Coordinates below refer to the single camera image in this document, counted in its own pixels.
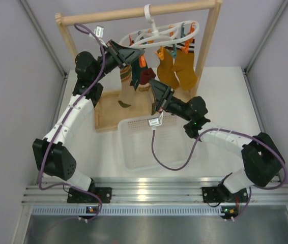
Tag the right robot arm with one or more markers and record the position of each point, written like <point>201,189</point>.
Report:
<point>261,158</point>

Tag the orange clothes peg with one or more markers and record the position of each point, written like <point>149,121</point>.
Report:
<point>142,61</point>

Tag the teal clothes peg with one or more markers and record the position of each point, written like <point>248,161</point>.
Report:
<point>172,51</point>

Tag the mustard sock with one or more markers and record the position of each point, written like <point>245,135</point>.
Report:
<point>184,67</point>
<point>164,71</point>

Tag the teal sock with reindeer patch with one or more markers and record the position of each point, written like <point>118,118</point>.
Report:
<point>136,71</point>

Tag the mustard sock right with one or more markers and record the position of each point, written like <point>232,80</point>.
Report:
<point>184,67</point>

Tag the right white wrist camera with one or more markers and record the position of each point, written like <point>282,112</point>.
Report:
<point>157,121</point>

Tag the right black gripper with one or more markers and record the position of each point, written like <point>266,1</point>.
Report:
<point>163,94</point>

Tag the yellow-orange clothes peg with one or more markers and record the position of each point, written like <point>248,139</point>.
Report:
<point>160,53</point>

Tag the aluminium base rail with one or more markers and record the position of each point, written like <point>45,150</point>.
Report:
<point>150,197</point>

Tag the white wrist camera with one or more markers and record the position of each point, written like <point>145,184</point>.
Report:
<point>99,31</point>
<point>157,121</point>

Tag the mustard sock left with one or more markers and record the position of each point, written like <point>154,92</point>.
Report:
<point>164,71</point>

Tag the wooden hanger rack frame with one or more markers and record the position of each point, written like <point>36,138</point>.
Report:
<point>109,113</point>

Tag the white plastic clip hanger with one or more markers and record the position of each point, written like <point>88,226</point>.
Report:
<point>156,36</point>

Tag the white plastic basket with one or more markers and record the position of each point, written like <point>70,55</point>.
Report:
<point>171,144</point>

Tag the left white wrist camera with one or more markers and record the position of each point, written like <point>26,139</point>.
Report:
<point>99,31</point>

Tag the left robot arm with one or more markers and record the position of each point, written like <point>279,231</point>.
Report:
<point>51,152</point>

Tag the striped sock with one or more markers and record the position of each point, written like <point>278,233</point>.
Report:
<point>127,92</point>
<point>144,85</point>

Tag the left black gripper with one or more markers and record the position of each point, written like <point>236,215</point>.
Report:
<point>122,56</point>

